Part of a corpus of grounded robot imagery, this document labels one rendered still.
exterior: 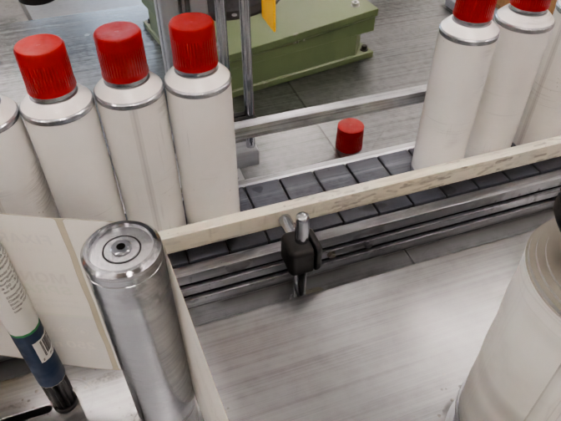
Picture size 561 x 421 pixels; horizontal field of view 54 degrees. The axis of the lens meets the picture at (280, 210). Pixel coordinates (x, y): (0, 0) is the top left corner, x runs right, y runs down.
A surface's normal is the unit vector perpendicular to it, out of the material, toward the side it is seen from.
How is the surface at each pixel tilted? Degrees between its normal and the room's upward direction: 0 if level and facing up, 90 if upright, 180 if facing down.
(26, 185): 90
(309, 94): 0
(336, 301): 0
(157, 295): 90
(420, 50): 0
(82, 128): 90
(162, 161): 90
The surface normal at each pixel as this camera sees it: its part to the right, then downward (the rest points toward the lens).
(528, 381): -0.82, 0.42
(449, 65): -0.60, 0.55
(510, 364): -0.95, 0.23
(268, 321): 0.00, -0.73
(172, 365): 0.80, 0.41
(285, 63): 0.49, 0.60
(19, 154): 0.93, 0.25
